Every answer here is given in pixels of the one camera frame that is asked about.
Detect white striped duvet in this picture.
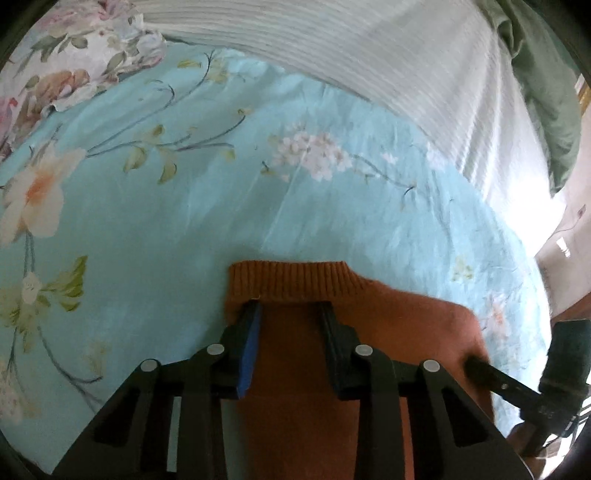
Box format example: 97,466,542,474
139,0,568,215

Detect pink floral pillow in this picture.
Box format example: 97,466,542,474
0,0,168,160

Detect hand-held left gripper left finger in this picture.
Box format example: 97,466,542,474
51,300,264,480

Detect green pillow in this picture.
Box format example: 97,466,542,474
495,0,583,195

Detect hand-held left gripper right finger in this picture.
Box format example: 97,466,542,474
316,301,532,480

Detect rust orange knit sweater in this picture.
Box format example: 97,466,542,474
224,261,494,480

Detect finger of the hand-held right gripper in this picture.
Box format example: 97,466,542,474
465,354,542,412

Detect light blue floral bedsheet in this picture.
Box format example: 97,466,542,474
0,39,555,474

